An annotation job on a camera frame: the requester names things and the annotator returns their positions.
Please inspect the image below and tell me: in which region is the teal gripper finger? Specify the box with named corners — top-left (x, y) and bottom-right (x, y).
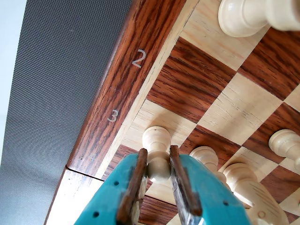
top-left (169, 144), bottom-right (253, 225)
top-left (74, 148), bottom-right (149, 225)

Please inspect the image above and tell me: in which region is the light wooden pawn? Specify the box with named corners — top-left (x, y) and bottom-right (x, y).
top-left (269, 128), bottom-right (300, 166)
top-left (189, 146), bottom-right (234, 193)
top-left (142, 126), bottom-right (172, 184)

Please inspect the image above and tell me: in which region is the light wooden knight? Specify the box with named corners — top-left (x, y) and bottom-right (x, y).
top-left (222, 163), bottom-right (290, 225)

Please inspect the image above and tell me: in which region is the grey textured mat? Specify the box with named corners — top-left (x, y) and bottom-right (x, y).
top-left (0, 0), bottom-right (133, 225)

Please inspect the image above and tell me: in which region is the wooden chessboard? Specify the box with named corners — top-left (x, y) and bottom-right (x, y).
top-left (44, 0), bottom-right (300, 225)

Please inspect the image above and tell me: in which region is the light wooden rook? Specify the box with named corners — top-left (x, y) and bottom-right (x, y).
top-left (217, 0), bottom-right (300, 38)

